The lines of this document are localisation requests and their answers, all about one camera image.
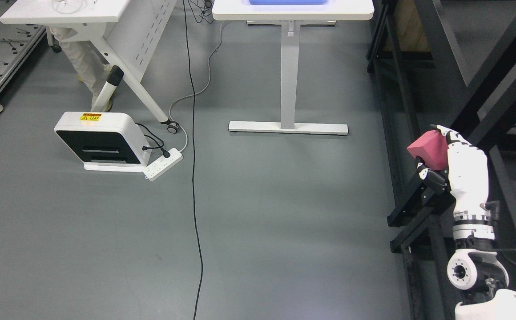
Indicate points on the black metal shelf rack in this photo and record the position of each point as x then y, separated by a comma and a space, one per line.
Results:
451, 63

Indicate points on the pink foam block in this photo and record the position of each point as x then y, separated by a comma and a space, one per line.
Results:
432, 148

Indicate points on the blue plastic tray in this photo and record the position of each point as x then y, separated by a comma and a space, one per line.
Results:
287, 2

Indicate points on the white folding table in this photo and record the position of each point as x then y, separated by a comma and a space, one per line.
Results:
125, 32

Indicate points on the white standing desk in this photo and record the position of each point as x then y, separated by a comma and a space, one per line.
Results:
291, 17

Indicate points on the white box appliance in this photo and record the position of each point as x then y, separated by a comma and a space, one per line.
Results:
104, 141

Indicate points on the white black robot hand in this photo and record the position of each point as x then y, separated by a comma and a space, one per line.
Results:
466, 176

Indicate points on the person in beige clothes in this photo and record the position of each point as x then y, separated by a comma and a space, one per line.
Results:
90, 68

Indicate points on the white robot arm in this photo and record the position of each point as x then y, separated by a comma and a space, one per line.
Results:
474, 268

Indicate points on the white power strip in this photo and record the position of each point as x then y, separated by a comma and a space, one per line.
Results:
159, 166

